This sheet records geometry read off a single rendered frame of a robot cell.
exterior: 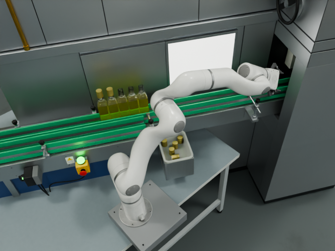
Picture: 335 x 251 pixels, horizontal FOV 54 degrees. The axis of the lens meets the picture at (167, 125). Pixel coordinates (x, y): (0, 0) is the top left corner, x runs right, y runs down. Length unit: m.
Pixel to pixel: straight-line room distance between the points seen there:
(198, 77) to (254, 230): 1.71
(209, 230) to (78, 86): 1.53
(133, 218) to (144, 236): 0.11
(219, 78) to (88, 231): 1.13
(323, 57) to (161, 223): 1.23
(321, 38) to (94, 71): 1.20
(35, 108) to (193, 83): 1.10
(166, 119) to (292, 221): 1.80
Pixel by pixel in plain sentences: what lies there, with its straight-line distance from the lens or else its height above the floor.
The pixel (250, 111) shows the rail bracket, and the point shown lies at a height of 1.03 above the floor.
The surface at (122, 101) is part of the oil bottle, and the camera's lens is 1.88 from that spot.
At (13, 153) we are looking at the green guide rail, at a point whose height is 1.11.
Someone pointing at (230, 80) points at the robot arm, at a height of 1.56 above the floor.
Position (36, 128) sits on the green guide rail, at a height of 1.11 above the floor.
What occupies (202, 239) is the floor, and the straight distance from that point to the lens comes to 2.73.
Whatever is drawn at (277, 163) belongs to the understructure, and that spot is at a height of 0.60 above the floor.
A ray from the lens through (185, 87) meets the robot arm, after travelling 1.36.
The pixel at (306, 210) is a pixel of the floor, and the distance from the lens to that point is 3.01.
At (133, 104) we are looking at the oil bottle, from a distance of 1.90.
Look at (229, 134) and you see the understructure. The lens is 2.61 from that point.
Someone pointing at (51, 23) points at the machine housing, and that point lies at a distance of 1.81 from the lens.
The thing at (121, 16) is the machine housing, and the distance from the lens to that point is 1.80.
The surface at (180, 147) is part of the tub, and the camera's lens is 2.01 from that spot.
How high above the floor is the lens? 2.46
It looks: 45 degrees down
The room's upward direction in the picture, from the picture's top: 4 degrees counter-clockwise
